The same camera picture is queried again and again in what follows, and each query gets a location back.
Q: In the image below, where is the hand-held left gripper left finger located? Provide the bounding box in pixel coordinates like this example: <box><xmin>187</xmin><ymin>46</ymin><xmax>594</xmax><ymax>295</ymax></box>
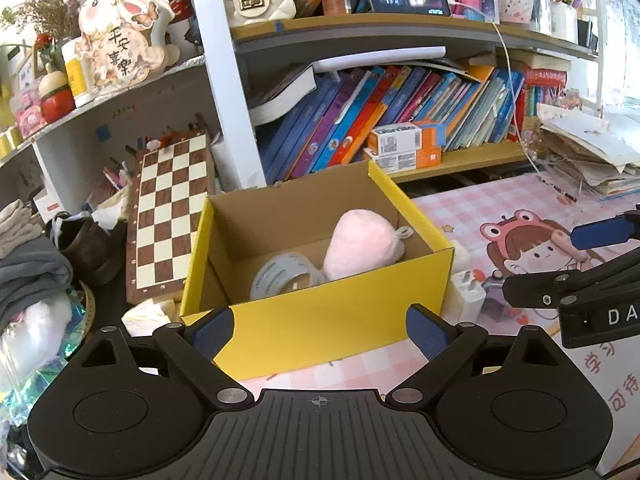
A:
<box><xmin>80</xmin><ymin>306</ymin><xmax>257</xmax><ymax>412</ymax></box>

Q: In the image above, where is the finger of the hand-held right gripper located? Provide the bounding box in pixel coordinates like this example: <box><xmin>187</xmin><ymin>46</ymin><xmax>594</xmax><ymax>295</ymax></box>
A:
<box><xmin>571</xmin><ymin>204</ymin><xmax>640</xmax><ymax>252</ymax></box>
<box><xmin>502</xmin><ymin>246</ymin><xmax>640</xmax><ymax>309</ymax></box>

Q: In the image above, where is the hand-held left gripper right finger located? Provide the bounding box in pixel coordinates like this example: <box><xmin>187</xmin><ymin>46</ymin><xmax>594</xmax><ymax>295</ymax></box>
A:
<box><xmin>384</xmin><ymin>304</ymin><xmax>563</xmax><ymax>408</ymax></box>

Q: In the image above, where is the white charger plug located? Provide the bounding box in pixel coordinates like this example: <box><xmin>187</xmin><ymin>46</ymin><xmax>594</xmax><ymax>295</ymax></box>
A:
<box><xmin>449</xmin><ymin>270</ymin><xmax>487</xmax><ymax>322</ymax></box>

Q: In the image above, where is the yellow cardboard box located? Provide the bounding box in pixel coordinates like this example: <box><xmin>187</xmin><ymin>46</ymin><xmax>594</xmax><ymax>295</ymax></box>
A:
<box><xmin>179</xmin><ymin>160</ymin><xmax>457</xmax><ymax>382</ymax></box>

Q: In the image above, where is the crumpled white tissue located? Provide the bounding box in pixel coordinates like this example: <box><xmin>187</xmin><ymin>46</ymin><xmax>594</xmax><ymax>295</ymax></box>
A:
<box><xmin>121</xmin><ymin>299</ymin><xmax>176</xmax><ymax>337</ymax></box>

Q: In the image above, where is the clear tape roll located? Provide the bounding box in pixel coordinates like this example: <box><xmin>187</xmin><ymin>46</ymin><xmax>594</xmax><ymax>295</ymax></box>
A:
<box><xmin>249</xmin><ymin>254</ymin><xmax>326</xmax><ymax>302</ymax></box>

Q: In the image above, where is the stack of loose papers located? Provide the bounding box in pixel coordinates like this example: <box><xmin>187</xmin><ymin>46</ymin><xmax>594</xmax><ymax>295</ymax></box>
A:
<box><xmin>535</xmin><ymin>105</ymin><xmax>640</xmax><ymax>202</ymax></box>

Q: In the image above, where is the pink plush toy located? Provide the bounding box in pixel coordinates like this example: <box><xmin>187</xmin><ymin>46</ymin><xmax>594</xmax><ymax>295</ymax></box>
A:
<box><xmin>322</xmin><ymin>210</ymin><xmax>415</xmax><ymax>282</ymax></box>

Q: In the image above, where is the brown wooden chessboard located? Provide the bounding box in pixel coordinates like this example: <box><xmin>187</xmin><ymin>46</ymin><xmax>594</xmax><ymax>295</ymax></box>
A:
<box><xmin>125</xmin><ymin>130</ymin><xmax>217</xmax><ymax>306</ymax></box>

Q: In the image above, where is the brown leather bag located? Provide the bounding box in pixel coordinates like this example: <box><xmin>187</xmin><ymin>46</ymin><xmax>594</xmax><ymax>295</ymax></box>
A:
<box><xmin>47</xmin><ymin>212</ymin><xmax>128</xmax><ymax>286</ymax></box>

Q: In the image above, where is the orange and white carton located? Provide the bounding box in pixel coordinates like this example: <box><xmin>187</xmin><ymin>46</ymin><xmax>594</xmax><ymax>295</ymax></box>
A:
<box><xmin>364</xmin><ymin>146</ymin><xmax>443</xmax><ymax>173</ymax></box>
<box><xmin>369</xmin><ymin>121</ymin><xmax>447</xmax><ymax>157</ymax></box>

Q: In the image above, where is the beige hardcover book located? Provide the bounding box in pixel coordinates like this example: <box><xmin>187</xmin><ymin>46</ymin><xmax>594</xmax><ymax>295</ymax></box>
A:
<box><xmin>495</xmin><ymin>47</ymin><xmax>572</xmax><ymax>86</ymax></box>

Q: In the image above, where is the iridescent plastic bag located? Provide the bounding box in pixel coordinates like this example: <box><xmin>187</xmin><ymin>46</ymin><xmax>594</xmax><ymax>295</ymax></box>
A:
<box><xmin>0</xmin><ymin>287</ymin><xmax>96</xmax><ymax>428</ymax></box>

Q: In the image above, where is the grey folded cloth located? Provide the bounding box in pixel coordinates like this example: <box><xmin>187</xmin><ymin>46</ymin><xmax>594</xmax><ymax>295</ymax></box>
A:
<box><xmin>0</xmin><ymin>237</ymin><xmax>75</xmax><ymax>331</ymax></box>

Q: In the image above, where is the beige knitted cloth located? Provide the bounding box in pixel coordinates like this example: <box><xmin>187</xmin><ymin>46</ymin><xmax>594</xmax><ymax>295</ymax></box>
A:
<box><xmin>0</xmin><ymin>199</ymin><xmax>43</xmax><ymax>258</ymax></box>

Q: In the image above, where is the row of colourful books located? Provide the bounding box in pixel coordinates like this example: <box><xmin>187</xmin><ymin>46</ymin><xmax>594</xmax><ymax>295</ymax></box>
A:
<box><xmin>257</xmin><ymin>62</ymin><xmax>526</xmax><ymax>183</ymax></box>

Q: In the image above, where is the pink dotted pen cup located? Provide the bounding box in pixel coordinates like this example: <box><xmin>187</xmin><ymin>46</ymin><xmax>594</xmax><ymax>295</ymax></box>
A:
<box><xmin>497</xmin><ymin>0</ymin><xmax>536</xmax><ymax>25</ymax></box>

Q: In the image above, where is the thick black-edged book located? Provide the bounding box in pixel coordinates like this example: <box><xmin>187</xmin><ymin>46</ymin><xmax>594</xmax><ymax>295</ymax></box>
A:
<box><xmin>247</xmin><ymin>62</ymin><xmax>318</xmax><ymax>126</ymax></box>

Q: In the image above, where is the white wooden bookshelf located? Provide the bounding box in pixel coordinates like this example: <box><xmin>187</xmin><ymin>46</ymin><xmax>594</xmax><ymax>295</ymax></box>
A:
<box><xmin>0</xmin><ymin>0</ymin><xmax>601</xmax><ymax>201</ymax></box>

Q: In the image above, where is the white flat board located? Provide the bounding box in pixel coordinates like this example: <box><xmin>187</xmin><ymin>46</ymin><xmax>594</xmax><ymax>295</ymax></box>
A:
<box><xmin>315</xmin><ymin>46</ymin><xmax>447</xmax><ymax>74</ymax></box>

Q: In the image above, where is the red and white doll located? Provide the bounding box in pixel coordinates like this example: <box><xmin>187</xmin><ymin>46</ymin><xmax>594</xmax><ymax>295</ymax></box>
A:
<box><xmin>37</xmin><ymin>62</ymin><xmax>77</xmax><ymax>123</ymax></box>

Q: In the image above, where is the pink patterned small box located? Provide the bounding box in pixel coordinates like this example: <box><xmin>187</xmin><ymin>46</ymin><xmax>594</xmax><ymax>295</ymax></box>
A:
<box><xmin>10</xmin><ymin>87</ymin><xmax>46</xmax><ymax>138</ymax></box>

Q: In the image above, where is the yellow and white bottle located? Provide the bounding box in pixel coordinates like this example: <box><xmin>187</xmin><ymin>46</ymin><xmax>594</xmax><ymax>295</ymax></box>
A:
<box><xmin>62</xmin><ymin>40</ymin><xmax>93</xmax><ymax>101</ymax></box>

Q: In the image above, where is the bunny shaped paper ornament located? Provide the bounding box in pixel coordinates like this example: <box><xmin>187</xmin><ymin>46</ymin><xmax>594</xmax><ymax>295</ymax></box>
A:
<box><xmin>75</xmin><ymin>0</ymin><xmax>173</xmax><ymax>88</ymax></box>

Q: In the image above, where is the dried flower bunch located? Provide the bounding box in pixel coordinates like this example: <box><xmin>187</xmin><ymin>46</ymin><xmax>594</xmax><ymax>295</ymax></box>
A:
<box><xmin>0</xmin><ymin>0</ymin><xmax>81</xmax><ymax>43</ymax></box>

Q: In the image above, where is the white cable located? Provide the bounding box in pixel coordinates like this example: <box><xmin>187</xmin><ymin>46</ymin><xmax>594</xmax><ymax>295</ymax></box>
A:
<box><xmin>450</xmin><ymin>2</ymin><xmax>553</xmax><ymax>182</ymax></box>

